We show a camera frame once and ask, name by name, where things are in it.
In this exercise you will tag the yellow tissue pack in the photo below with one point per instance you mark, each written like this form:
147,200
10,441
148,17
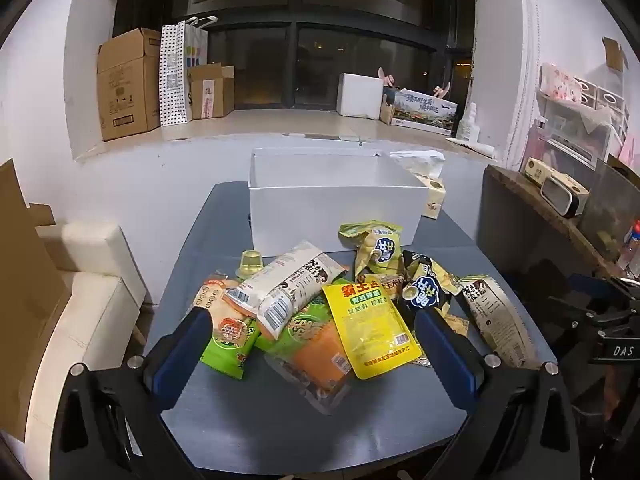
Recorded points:
432,195

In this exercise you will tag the plastic bottle red cap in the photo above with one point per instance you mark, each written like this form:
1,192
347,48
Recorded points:
631,245

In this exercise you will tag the dark framed window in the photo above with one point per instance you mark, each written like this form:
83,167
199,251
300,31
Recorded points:
300,35

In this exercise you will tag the cream sofa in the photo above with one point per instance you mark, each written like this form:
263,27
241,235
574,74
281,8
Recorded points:
90,310

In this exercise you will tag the pink ornament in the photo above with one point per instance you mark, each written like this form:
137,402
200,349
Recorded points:
385,76
442,90

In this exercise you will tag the small white drawer organizer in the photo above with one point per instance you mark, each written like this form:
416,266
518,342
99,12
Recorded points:
607,97

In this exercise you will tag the pale yellow snack packet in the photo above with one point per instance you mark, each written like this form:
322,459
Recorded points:
457,325

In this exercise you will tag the yellow-green packet blue logo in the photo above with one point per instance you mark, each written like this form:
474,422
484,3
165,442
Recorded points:
380,250

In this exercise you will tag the dotted white paper bag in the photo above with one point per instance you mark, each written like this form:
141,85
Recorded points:
172,75

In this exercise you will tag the brown cardboard sheet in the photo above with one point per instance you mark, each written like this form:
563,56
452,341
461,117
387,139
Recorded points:
25,260

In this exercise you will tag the white black-framed case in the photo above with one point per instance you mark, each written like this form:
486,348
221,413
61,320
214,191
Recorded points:
562,197

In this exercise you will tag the landscape printed box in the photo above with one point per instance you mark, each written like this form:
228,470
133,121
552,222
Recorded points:
425,110

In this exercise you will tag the small open cardboard box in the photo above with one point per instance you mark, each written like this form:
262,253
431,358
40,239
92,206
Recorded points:
210,95

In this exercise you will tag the cardboard piece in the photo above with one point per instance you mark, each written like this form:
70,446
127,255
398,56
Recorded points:
614,55

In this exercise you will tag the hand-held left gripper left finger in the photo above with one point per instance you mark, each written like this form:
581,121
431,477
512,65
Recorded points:
175,360

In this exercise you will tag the large green snack packet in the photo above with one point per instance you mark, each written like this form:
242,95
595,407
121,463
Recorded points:
320,360

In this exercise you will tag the yellow jelly cup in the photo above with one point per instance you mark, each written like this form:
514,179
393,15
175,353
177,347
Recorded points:
250,262

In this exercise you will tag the white cardboard box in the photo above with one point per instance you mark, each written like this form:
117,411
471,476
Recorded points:
325,210

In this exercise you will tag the black-yellow packet blue logo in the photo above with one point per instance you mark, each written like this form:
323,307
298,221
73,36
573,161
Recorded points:
425,290

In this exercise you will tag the cream tissue pack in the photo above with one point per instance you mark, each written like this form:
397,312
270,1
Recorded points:
537,170

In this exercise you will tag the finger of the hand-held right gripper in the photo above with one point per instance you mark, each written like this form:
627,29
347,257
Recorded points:
592,287
585,312

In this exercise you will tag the wooden side table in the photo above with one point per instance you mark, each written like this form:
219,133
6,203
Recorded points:
520,195

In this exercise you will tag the white tube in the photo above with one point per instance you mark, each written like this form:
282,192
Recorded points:
475,146

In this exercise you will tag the large cardboard box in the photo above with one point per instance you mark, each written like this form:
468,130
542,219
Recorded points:
125,90

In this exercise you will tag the pink floral pouch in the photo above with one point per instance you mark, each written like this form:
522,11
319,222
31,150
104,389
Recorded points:
557,82

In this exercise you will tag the long white snack packet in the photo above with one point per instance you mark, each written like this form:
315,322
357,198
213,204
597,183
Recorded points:
495,320
295,285

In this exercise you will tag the clear plastic drawer unit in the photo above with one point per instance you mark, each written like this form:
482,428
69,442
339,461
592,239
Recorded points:
570,147

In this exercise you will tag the bright yellow snack packet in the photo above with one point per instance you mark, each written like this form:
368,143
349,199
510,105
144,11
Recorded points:
370,330

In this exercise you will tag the white styrofoam box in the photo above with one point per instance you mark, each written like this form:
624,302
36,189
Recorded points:
357,95

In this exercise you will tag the small green snack packet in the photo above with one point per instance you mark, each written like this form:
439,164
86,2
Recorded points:
225,355

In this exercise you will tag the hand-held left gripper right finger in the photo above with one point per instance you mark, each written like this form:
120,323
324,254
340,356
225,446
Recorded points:
445,355

